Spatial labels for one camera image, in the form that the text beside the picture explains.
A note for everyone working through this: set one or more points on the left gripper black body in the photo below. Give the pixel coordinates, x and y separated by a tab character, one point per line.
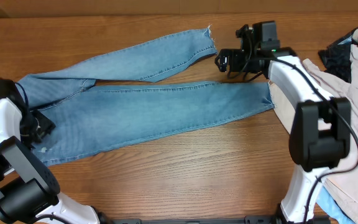
35	127

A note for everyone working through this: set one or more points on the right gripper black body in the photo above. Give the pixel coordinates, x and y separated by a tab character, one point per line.
238	63

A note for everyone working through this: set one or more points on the light blue denim jeans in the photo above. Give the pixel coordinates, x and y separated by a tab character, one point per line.
118	99

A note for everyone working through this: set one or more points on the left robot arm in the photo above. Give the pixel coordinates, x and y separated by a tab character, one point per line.
29	192

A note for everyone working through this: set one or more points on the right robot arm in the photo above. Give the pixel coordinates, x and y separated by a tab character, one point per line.
321	132

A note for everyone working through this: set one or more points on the dark patterned garment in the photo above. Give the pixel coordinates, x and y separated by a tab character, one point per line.
336	57

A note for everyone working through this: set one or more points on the light blue cloth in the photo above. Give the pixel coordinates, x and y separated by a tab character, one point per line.
332	209

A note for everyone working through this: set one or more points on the beige cloth garment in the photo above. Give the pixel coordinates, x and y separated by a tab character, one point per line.
342	186

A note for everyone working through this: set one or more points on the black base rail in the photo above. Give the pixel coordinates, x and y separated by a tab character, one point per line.
191	221

